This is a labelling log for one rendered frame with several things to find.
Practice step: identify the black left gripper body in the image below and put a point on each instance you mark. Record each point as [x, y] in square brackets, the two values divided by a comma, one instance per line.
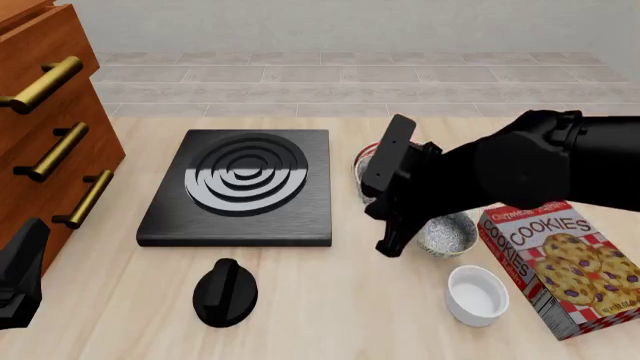
[17, 307]

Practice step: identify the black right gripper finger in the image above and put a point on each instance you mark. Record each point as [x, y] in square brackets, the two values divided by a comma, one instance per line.
[400, 240]

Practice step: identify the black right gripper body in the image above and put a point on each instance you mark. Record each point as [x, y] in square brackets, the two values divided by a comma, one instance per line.
[420, 191]

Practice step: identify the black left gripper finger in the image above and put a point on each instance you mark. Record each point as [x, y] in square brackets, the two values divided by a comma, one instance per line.
[31, 255]

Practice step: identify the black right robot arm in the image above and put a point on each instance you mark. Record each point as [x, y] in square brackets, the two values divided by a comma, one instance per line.
[525, 168]

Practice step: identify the patterned bowl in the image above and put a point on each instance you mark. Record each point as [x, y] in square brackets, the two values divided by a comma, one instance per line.
[450, 236]

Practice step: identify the plate with red rings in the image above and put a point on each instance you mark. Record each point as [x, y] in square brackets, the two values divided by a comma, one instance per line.
[361, 170]

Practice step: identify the flat black stove plate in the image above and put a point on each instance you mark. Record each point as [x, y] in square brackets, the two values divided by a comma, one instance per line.
[160, 221]

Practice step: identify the small white ramekin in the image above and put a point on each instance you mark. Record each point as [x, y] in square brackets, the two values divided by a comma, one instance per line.
[475, 296]

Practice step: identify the wooden drawer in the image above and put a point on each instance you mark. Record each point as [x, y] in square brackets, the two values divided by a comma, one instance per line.
[30, 56]
[95, 105]
[111, 157]

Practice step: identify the wooden cabinet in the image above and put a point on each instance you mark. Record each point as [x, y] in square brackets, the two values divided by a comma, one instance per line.
[107, 150]

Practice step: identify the printed cookies box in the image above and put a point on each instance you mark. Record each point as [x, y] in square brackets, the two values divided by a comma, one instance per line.
[575, 262]

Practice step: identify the round black stove knob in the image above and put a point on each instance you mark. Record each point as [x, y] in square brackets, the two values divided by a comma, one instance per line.
[225, 296]

